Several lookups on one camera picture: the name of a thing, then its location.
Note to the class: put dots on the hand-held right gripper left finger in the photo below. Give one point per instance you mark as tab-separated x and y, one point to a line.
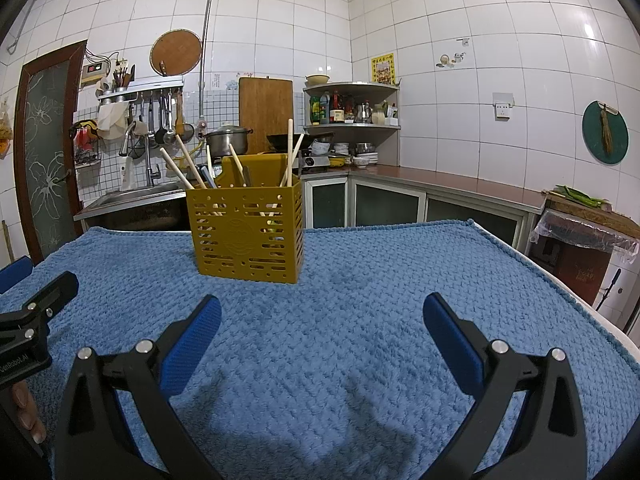
192	345

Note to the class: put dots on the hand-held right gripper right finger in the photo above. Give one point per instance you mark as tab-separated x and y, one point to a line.
450	340

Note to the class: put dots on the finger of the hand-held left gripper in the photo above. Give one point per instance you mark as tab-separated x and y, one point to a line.
15	272
45	300

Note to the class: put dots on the yellow perforated utensil holder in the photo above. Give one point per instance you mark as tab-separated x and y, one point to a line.
245	230

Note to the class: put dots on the light blue plastic spoon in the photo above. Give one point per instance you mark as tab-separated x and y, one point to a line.
210	179

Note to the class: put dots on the wooden chopstick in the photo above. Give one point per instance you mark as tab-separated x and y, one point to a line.
290	150
190	159
177	169
237	165
294	157

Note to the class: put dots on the row of hanging kitchen utensils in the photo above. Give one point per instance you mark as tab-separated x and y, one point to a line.
160	130

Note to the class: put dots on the person's left hand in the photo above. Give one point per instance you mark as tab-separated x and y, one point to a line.
27	407

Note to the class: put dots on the blue textured blanket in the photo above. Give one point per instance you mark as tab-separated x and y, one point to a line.
350	320

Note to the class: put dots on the wooden door with glass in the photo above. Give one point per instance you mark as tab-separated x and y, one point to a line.
45	160

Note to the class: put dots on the steel sink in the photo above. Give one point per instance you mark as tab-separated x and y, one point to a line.
130	207

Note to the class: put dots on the hanging plastic bags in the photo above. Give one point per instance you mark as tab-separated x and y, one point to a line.
4	130

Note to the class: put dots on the kitchen counter cabinets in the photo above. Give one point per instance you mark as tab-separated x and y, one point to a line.
450	185

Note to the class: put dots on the box covered with plastic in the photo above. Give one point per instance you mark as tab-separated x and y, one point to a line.
575	245

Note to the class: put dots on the steel faucet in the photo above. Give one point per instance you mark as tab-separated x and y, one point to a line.
150	165

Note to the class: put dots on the white hanging cloth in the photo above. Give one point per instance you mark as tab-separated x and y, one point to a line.
112	120

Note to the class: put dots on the white appliance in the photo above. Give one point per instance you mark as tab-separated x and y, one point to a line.
625	290

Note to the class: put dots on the green vegetables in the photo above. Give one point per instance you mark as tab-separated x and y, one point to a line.
580	196

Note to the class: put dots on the steel cooking pot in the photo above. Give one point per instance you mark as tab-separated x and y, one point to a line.
227	141

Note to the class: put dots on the beige electric box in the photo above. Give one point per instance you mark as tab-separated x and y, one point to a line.
95	74

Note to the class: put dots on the gas stove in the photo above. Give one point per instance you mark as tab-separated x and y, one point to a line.
315	162

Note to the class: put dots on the black wok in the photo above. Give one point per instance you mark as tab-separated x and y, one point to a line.
280	141

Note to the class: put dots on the steel corner shelf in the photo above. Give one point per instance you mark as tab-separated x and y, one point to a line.
365	129

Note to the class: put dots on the steel kettle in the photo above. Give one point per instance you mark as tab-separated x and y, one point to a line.
362	114

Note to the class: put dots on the wooden cutting board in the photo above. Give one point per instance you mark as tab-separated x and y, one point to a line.
265	110

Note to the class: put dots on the round green board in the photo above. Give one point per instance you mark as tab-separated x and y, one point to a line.
595	135

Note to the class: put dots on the red label bottle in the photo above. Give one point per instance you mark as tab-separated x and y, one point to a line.
338	109

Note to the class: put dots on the dark sauce bottle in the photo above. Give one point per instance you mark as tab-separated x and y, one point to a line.
326	110

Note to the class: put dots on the green bottle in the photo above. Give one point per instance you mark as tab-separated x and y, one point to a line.
315	112

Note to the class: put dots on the round wooden lid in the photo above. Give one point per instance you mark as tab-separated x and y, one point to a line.
175	52

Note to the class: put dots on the pale bowl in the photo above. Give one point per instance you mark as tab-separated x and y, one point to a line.
318	80

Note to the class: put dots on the steel wall rack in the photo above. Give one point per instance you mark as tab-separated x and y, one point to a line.
145	85

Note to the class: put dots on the white wall socket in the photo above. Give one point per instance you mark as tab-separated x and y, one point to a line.
502	106

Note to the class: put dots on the yellow wall poster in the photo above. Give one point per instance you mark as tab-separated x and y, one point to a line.
382	69

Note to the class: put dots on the decorative wall hooks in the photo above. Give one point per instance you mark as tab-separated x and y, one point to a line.
447	59

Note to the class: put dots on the steel wall pipe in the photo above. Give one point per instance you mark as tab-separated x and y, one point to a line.
206	35

